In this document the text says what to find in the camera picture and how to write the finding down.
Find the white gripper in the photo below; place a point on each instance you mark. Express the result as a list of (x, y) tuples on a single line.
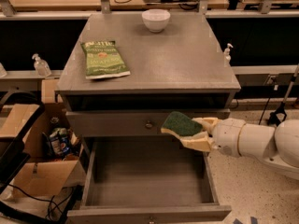
[(226, 135)]

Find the green and yellow sponge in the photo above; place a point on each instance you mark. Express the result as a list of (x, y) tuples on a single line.
[(181, 126)]

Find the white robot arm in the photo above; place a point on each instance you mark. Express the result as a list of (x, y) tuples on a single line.
[(274, 147)]

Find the round metal drawer knob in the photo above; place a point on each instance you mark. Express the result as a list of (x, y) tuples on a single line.
[(148, 124)]

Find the open grey bottom drawer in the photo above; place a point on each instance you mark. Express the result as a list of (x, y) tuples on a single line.
[(147, 180)]

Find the grey wooden drawer cabinet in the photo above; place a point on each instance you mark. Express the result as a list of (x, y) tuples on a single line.
[(181, 68)]

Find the closed grey middle drawer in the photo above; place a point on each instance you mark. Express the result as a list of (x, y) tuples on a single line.
[(116, 123)]

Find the black metal stand base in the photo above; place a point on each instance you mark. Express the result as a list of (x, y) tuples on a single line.
[(279, 115)]

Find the small white pump bottle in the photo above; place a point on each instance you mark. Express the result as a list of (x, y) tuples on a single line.
[(227, 52)]

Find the white ceramic bowl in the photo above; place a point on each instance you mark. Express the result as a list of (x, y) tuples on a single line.
[(156, 19)]

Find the green potato chip bag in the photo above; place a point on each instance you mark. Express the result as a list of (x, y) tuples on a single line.
[(103, 60)]

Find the snack packets in box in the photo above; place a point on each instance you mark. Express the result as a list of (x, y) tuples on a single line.
[(60, 143)]

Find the open cardboard box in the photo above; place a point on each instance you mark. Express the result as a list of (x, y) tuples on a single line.
[(40, 175)]

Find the clear hand sanitizer bottle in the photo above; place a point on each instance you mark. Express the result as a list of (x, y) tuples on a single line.
[(41, 66)]

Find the black chair frame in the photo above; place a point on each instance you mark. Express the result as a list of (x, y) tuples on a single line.
[(12, 157)]

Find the wooden desk with metal frame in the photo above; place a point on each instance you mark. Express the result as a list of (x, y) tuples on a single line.
[(16, 9)]

